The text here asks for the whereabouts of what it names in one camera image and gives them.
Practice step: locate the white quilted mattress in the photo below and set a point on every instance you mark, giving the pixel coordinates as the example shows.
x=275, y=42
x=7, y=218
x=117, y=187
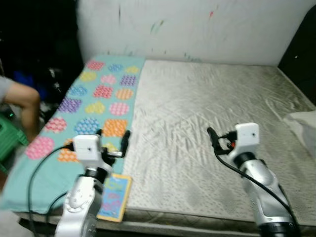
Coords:
x=197, y=123

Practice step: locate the teal mat with colourful shapes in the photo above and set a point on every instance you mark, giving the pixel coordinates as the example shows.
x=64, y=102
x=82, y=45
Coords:
x=94, y=98

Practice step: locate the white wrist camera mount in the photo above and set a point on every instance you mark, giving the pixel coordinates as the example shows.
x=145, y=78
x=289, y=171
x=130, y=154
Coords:
x=87, y=148
x=247, y=138

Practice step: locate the blue bag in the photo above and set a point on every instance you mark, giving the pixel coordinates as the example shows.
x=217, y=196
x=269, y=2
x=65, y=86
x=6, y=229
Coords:
x=25, y=79

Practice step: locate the blue yellow-edged children's book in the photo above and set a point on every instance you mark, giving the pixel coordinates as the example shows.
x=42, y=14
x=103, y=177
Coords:
x=116, y=197

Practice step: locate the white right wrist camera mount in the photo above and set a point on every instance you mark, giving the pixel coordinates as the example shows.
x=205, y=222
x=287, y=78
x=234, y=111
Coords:
x=247, y=138

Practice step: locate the dark tufted headboard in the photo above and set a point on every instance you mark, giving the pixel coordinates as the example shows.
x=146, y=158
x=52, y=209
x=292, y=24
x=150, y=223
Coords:
x=301, y=54

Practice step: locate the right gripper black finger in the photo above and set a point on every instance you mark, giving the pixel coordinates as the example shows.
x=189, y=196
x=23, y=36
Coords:
x=213, y=139

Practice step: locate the green plastic stool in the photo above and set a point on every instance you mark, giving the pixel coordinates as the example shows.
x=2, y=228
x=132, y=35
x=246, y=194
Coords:
x=11, y=140

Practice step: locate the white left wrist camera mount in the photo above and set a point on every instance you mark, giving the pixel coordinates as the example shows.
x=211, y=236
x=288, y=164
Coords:
x=87, y=148

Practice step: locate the person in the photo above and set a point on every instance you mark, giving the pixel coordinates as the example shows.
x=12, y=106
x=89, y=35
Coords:
x=24, y=101

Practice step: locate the white pillow with tree print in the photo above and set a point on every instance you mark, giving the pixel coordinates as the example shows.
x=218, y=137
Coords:
x=303, y=128

